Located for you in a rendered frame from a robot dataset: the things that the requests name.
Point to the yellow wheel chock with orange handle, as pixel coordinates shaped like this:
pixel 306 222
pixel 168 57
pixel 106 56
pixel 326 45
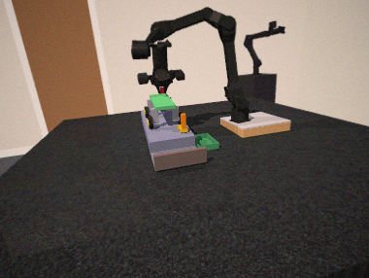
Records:
pixel 182 127

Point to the green tray rim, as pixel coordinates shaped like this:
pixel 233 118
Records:
pixel 209 146

